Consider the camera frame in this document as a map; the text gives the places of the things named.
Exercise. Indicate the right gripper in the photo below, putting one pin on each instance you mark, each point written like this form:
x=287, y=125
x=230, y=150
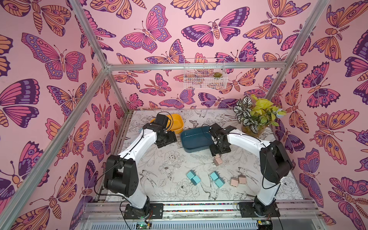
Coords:
x=221, y=146

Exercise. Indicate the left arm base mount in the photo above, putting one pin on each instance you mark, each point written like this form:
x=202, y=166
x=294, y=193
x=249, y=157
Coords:
x=143, y=211

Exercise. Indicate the teal storage box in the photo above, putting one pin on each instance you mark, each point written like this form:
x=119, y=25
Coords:
x=196, y=139

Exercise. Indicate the white wire basket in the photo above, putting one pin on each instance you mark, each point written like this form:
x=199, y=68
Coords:
x=205, y=75

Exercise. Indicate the teal plug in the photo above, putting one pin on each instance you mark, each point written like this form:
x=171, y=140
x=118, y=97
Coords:
x=195, y=180
x=219, y=182
x=214, y=176
x=191, y=174

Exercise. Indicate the yellow storage box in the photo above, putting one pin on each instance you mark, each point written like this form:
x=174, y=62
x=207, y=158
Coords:
x=176, y=123

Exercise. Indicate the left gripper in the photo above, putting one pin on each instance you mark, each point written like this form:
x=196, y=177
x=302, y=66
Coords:
x=172, y=139

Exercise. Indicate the potted plant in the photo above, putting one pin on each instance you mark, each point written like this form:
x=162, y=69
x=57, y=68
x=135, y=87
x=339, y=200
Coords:
x=255, y=114

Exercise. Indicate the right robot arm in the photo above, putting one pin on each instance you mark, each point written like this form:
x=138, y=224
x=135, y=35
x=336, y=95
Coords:
x=275, y=164

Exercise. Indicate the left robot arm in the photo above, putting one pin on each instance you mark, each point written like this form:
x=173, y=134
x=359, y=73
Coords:
x=121, y=176

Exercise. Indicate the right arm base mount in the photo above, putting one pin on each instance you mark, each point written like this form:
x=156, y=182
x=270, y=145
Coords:
x=257, y=210

